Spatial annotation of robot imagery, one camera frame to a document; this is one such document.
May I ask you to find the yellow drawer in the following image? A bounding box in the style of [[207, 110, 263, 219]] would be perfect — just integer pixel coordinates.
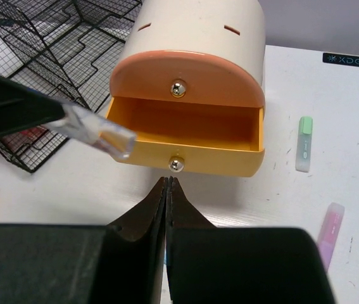
[[106, 98, 265, 177]]

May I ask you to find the green highlighter pen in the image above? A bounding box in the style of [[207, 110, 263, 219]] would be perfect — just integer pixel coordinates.
[[295, 116, 313, 173]]

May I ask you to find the pink highlighter pen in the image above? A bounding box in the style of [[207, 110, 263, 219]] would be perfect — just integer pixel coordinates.
[[317, 203, 345, 272]]

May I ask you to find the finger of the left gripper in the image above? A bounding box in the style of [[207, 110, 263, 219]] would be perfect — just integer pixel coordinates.
[[0, 76, 65, 138]]

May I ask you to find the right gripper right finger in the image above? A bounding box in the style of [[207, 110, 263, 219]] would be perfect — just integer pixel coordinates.
[[166, 177, 335, 303]]

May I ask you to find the red A4 file folder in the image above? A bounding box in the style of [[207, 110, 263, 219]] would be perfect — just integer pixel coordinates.
[[2, 126, 49, 149]]

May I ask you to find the black wire mesh file rack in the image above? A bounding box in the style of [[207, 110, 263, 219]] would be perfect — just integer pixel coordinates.
[[0, 1, 142, 173]]

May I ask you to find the cream drawer cabinet shell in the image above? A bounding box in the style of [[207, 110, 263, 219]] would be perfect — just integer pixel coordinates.
[[120, 0, 266, 84]]

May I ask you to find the small blue spray bottle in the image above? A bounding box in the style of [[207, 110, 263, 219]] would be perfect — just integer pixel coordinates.
[[45, 102, 136, 159]]

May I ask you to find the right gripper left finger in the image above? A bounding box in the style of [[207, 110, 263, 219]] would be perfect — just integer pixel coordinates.
[[0, 177, 168, 303]]

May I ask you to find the orange top drawer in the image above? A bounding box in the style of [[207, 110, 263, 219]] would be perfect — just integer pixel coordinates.
[[110, 51, 265, 108]]

